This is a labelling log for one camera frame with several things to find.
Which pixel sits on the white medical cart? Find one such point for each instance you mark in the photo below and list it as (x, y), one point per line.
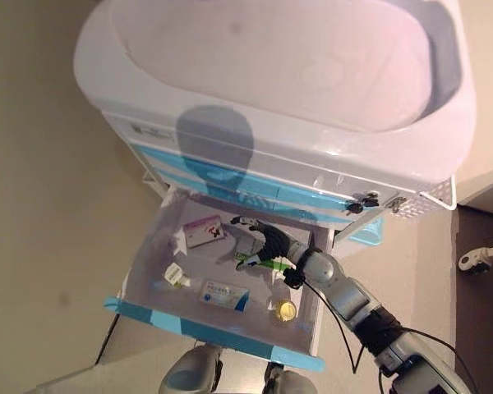
(271, 61)

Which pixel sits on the white perforated side basket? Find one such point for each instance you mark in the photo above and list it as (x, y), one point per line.
(431, 201)

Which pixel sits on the robot left leg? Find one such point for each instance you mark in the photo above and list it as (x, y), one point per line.
(185, 373)

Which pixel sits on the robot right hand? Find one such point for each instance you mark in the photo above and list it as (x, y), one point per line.
(277, 242)

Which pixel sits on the black cart key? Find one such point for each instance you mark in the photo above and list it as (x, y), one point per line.
(369, 200)
(355, 208)

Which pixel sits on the purple white medicine box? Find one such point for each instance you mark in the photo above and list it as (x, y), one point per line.
(203, 232)

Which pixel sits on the blue white medicine box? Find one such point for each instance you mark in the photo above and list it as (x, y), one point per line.
(224, 295)

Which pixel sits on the small green white box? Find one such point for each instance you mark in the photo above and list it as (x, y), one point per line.
(174, 275)

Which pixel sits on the yellow lid medicine bottle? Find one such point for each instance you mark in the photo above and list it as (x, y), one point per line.
(285, 312)

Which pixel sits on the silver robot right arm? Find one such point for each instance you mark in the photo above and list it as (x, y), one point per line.
(353, 299)

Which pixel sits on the silver cart latch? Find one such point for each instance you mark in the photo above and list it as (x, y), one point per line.
(398, 203)

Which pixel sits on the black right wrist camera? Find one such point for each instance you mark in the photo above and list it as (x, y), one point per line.
(292, 277)

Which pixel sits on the green white medicine box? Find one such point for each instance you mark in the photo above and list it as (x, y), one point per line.
(250, 246)

